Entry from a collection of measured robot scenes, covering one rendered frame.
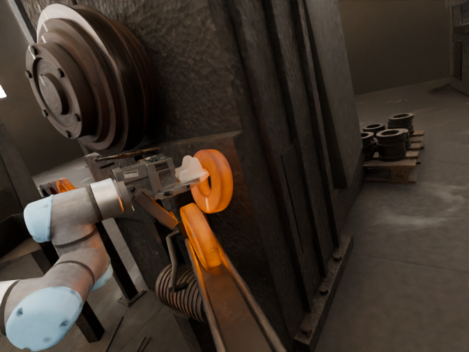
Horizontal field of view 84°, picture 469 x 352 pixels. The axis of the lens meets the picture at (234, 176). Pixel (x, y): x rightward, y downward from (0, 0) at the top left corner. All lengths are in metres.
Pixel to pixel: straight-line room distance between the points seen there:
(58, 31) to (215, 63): 0.46
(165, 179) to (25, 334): 0.32
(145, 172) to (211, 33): 0.40
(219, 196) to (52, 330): 0.35
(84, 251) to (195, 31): 0.59
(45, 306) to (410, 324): 1.17
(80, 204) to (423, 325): 1.20
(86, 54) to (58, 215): 0.49
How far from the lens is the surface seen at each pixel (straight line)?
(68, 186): 1.65
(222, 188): 0.57
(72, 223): 0.55
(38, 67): 1.03
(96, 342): 1.69
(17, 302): 0.49
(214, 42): 0.75
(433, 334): 1.29
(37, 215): 0.55
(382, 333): 1.26
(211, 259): 0.55
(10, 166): 3.87
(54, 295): 0.46
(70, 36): 0.93
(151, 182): 0.56
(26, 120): 11.37
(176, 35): 0.84
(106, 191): 0.54
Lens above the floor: 1.00
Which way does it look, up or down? 19 degrees down
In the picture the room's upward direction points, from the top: 17 degrees counter-clockwise
